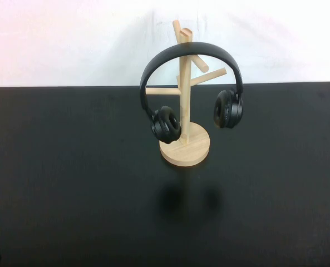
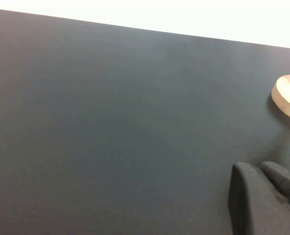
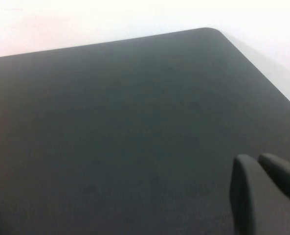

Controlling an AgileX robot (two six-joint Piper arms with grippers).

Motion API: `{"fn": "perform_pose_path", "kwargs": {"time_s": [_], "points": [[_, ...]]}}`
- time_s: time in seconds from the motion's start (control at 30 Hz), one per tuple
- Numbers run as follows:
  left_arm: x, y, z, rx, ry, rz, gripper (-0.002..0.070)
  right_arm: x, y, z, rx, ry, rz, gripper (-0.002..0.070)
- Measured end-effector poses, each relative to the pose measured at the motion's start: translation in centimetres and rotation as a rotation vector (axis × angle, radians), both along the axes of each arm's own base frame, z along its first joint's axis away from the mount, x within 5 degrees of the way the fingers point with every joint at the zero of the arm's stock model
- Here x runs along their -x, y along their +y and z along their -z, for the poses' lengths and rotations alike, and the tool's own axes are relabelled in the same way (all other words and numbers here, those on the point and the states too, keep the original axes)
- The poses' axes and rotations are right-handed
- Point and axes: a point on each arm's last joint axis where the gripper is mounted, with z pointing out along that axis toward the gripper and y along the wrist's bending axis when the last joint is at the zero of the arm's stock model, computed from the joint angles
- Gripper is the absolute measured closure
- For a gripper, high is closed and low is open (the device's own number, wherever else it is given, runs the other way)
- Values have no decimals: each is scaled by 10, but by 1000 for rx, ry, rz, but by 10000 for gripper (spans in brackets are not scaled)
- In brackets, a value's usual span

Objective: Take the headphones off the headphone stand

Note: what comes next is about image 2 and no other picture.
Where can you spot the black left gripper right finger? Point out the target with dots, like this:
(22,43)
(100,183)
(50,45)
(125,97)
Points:
(285,182)

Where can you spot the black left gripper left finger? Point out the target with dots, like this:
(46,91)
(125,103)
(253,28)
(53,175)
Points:
(254,205)

